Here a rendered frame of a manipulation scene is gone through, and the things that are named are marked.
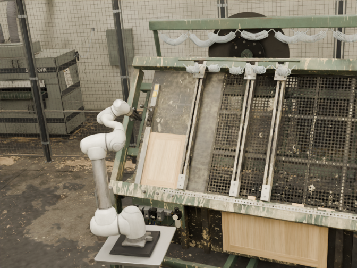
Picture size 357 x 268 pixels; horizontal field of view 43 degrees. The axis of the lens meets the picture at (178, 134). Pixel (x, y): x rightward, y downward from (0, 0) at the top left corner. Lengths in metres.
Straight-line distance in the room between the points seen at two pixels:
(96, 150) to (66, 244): 2.01
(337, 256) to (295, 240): 0.35
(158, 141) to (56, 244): 1.74
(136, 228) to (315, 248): 1.52
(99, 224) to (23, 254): 1.85
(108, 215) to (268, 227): 1.40
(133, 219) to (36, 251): 1.97
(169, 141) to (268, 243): 1.23
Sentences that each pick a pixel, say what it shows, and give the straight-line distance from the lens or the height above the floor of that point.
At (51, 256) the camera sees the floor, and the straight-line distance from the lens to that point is 5.04.
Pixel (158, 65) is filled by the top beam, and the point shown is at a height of 1.84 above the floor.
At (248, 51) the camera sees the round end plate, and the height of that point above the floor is 1.89.
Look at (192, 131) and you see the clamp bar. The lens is 3.99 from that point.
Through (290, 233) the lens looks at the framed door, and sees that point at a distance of 4.02.
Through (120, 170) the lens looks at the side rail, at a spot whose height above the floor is 0.96.
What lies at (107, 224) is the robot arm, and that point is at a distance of 3.44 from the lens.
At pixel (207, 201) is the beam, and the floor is 0.85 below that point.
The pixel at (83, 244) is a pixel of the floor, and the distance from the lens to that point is 5.10.
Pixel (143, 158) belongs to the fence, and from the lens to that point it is 4.15.
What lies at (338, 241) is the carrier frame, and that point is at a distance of 3.93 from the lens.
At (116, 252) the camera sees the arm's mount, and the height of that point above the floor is 0.77.
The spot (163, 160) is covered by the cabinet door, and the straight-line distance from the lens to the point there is 4.08.
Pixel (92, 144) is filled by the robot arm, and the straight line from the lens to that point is 3.34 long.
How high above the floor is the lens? 2.69
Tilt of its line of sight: 20 degrees down
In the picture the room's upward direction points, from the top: 4 degrees counter-clockwise
